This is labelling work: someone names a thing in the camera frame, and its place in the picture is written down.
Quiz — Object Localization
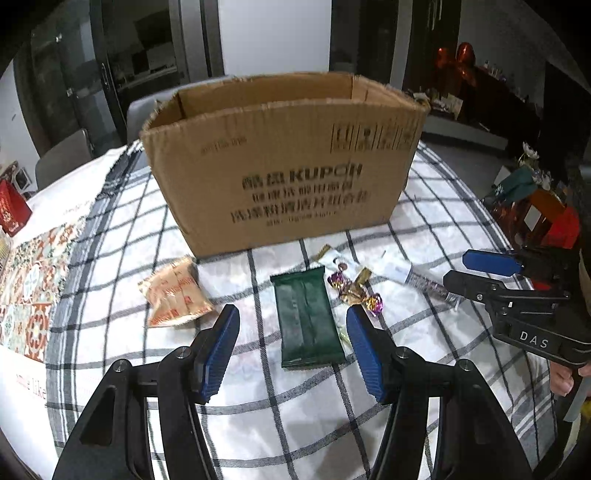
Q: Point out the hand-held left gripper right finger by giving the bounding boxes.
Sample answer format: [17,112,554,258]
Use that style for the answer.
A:
[346,305,532,480]

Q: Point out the long white snack packet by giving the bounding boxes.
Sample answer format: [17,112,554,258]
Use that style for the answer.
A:
[369,257,459,306]

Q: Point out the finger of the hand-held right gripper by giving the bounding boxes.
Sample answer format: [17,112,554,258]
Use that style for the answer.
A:
[462,249,525,278]
[443,270,505,306]

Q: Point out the dark sliding glass door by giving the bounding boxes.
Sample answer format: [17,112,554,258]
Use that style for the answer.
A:
[13,0,223,158]

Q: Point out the person's right hand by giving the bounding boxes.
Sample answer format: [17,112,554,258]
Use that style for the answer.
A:
[549,360,591,398]

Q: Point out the dark green snack packet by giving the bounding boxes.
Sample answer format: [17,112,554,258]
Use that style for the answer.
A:
[270,266,345,369]

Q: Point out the small white snack packet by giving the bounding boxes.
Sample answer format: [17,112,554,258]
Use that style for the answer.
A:
[316,244,371,278]

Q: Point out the black and white plaid cloth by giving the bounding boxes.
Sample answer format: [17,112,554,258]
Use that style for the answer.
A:
[45,137,574,480]

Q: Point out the brown cardboard box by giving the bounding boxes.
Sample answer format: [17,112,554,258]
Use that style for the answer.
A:
[140,71,431,258]

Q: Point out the white lettered table mat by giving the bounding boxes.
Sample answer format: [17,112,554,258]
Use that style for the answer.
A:
[0,147,140,468]

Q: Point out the red balloons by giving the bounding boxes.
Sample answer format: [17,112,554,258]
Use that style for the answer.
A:
[433,41,479,87]

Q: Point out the grey dining chair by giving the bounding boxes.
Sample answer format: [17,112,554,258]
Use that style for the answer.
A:
[35,128,93,191]
[126,76,232,145]

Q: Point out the orange snack packet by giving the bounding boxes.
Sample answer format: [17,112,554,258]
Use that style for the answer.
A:
[137,256,218,329]

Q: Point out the green gift bag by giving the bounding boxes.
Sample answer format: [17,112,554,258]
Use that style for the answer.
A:
[488,165,537,205]

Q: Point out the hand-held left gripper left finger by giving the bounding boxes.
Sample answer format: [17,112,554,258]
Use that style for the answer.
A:
[52,304,241,480]

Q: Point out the gold and purple wrapped candy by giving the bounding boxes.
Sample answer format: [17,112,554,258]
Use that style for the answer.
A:
[326,270,385,318]

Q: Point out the red gift box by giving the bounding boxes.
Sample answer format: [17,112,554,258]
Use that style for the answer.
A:
[525,188,581,251]

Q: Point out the patterned table runner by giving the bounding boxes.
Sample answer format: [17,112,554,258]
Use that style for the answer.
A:
[0,214,89,359]

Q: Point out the white low cabinet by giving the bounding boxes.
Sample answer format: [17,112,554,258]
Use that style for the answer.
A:
[419,110,509,154]

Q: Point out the red gift bag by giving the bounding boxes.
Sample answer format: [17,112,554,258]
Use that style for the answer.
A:
[0,178,33,236]

